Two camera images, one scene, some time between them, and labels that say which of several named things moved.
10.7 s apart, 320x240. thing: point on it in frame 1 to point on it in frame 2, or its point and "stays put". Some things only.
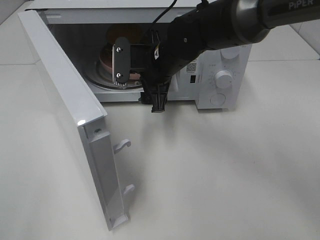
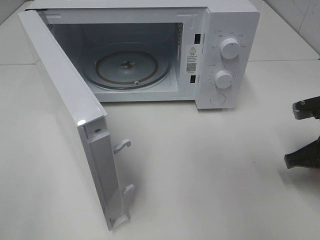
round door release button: (217, 99) stays put
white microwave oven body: (87, 30) stays put
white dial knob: (223, 79) stays put
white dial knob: (230, 53) stays put
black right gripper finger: (127, 57) to (307, 108)
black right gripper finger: (155, 92) to (308, 156)
